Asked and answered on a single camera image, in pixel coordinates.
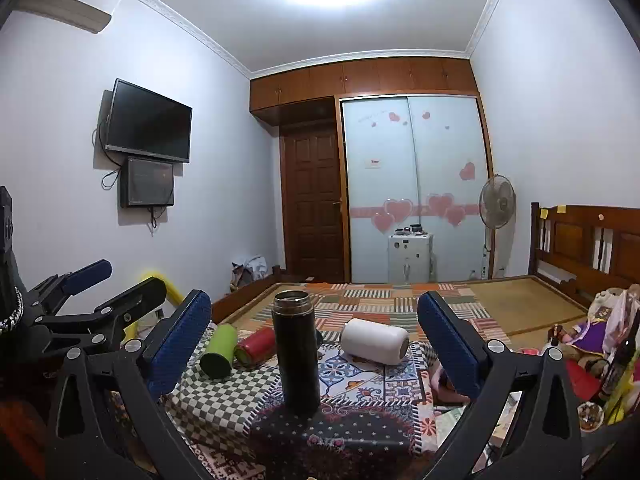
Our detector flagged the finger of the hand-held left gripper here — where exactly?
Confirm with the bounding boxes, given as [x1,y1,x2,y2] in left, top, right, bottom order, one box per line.
[22,259,113,332]
[30,276,168,357]

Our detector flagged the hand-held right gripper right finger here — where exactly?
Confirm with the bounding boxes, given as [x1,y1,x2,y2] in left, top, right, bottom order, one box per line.
[417,291,584,480]

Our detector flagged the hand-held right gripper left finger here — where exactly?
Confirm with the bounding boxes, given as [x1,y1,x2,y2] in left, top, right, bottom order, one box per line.
[45,289,213,480]

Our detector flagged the green cup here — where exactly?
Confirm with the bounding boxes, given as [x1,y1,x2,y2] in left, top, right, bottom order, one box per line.
[199,323,239,380]

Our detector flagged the red cup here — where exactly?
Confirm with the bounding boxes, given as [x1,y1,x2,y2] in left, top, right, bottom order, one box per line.
[235,328,277,367]

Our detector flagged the white cup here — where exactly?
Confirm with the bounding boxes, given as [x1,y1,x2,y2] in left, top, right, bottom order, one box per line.
[340,318,410,366]

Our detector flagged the black thermos cup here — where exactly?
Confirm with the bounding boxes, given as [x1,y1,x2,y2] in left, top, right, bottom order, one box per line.
[271,289,322,417]

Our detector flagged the yellow foam tube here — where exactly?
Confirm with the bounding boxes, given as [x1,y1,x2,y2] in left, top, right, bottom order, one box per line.
[124,270,182,347]

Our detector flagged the green checkered cloth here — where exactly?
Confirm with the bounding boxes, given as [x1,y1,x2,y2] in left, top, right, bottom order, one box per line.
[164,324,282,457]

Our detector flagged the patchwork blanket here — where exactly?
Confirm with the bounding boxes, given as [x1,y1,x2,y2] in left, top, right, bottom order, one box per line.
[249,282,507,348]

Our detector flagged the bamboo sleeping mat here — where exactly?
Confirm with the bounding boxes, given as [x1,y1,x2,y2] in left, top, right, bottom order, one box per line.
[462,279,590,352]

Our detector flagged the tile patterned cloth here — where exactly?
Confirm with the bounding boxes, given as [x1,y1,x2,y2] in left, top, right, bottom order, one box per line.
[250,329,432,413]

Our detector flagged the small white cabinet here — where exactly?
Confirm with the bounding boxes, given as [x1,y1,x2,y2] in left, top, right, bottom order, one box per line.
[388,233,434,285]

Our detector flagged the bags by door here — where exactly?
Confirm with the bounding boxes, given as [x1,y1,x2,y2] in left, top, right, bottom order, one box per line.
[230,255,272,294]

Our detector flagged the dark star patterned cloth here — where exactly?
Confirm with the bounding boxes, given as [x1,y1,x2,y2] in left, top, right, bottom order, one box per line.
[249,399,417,480]

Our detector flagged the standing electric fan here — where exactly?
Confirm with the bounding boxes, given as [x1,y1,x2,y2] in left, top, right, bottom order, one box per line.
[478,174,517,279]

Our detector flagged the small glass jar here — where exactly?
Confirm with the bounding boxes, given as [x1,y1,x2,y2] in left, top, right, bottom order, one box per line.
[576,402,604,432]

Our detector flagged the wooden bed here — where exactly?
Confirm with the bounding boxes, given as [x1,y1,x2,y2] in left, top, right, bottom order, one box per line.
[212,202,640,327]

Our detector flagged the wardrobe doors with heart stickers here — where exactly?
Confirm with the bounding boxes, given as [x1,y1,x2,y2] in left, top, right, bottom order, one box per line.
[341,94,495,285]

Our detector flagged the dark glass bottle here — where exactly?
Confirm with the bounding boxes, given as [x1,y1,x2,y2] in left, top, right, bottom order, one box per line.
[601,309,640,403]

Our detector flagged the translucent plastic bag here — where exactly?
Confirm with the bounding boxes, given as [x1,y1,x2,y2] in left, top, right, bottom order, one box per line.
[599,287,640,357]

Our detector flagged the brown wooden door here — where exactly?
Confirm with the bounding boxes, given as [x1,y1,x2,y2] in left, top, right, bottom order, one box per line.
[279,126,347,283]

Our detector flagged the wooden overhead cabinets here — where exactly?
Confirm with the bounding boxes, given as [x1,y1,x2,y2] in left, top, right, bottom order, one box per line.
[248,57,477,129]

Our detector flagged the small black wall monitor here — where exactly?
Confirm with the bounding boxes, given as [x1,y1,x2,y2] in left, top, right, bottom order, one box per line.
[119,156,176,209]

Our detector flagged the black wall television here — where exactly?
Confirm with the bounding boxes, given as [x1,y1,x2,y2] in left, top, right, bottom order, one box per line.
[97,78,194,164]

